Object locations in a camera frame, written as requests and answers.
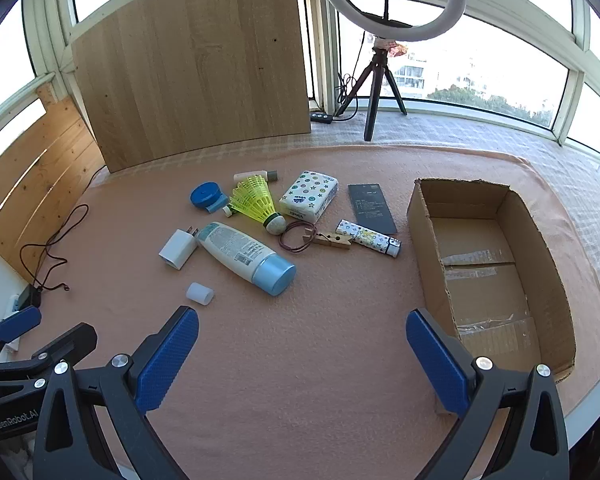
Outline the wooden clothespin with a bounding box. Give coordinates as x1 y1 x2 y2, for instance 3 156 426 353
302 226 353 250

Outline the small white cylinder cap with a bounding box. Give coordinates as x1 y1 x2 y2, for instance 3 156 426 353
186 282 215 306

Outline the brown hair tie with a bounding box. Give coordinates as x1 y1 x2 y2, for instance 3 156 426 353
279 220 315 252

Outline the light wooden board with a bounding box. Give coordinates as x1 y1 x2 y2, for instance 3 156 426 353
71 0 312 175

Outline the patterned white tube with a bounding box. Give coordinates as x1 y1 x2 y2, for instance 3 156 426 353
336 219 402 258

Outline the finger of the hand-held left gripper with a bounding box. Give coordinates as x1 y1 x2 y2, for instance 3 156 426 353
0 306 43 361
0 323 98 401

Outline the small cream bottle grey cap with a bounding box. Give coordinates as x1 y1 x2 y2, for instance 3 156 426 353
233 169 280 184

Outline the white wall charger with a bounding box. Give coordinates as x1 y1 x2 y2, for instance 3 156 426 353
158 225 201 271

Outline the black printed card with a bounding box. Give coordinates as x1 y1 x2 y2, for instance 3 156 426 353
347 183 398 235

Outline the white window frame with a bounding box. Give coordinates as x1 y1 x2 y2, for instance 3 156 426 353
0 0 600 171

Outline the patterned tissue pack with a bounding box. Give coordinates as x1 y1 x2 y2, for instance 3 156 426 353
279 170 339 223

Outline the white lotion bottle blue cap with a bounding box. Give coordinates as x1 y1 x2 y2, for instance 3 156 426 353
196 221 297 297

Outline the black ring light cable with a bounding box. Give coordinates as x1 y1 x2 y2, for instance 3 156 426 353
335 72 366 121

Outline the black power adapter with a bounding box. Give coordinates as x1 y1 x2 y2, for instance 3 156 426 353
17 284 42 311

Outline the wooden slat panel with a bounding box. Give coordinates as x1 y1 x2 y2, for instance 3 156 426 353
0 82 106 286

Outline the yellow plastic shuttlecock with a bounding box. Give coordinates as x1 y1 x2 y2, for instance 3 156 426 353
228 175 287 236

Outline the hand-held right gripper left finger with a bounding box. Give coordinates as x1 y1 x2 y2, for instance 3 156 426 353
32 305 201 480

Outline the long black cable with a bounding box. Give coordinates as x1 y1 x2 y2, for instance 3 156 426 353
20 204 90 293

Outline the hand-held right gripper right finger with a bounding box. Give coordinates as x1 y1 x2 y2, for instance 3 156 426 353
406 308 571 480

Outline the round blue tape measure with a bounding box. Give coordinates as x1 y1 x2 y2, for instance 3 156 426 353
190 181 231 213

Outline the cardboard box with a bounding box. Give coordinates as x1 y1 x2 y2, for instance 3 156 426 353
406 177 578 386

